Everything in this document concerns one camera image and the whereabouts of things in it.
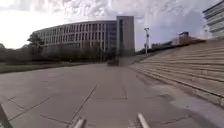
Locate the wide stone steps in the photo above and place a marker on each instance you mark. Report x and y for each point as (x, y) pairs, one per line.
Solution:
(186, 66)

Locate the brownish building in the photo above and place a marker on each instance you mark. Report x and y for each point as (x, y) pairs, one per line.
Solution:
(183, 38)

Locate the row of trees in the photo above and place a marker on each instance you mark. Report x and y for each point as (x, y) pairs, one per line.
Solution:
(50, 54)

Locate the curved building with tower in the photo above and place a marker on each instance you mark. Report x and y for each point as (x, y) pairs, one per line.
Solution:
(83, 35)

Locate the banded building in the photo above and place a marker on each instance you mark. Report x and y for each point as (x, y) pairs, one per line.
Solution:
(215, 20)

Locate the robot's own part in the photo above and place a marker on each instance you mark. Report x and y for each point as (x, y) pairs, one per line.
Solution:
(79, 123)
(143, 120)

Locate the grass strip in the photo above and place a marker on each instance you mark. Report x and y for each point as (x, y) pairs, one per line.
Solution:
(30, 67)

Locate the grey slab paved plaza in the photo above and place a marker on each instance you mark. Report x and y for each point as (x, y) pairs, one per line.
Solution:
(83, 86)

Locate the lamp pole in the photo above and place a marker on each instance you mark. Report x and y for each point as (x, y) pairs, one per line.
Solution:
(146, 40)

